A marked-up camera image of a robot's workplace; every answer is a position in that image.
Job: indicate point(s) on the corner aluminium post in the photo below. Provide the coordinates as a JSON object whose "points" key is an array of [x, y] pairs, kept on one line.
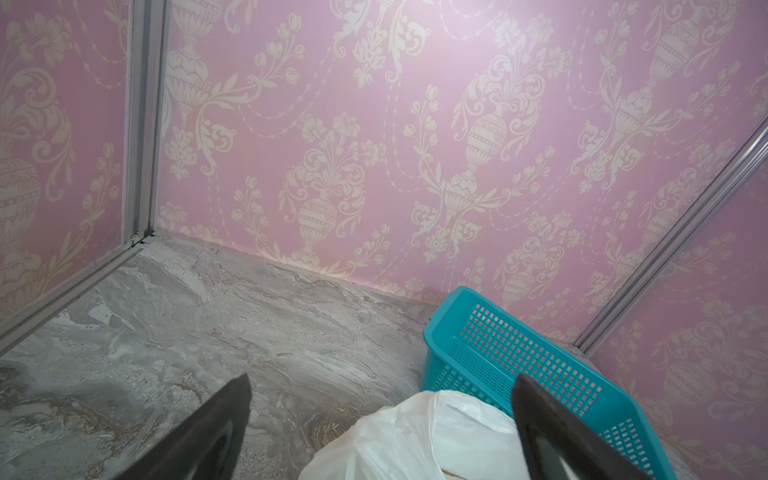
{"points": [[730, 179], [144, 105]]}

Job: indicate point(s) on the right corner aluminium post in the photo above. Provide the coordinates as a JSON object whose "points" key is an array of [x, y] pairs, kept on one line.
{"points": [[730, 179]]}

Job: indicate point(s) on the white plastic bag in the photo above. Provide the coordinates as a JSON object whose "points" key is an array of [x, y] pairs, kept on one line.
{"points": [[431, 435]]}

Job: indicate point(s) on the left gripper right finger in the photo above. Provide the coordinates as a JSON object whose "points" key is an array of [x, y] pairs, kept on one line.
{"points": [[557, 444]]}

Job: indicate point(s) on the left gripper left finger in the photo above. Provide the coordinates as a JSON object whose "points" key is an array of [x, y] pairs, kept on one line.
{"points": [[206, 445]]}

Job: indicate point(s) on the teal plastic basket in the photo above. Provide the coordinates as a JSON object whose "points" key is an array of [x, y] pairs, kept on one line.
{"points": [[477, 348]]}

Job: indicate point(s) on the left corner aluminium post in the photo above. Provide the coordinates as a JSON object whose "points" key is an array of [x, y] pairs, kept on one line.
{"points": [[144, 105]]}

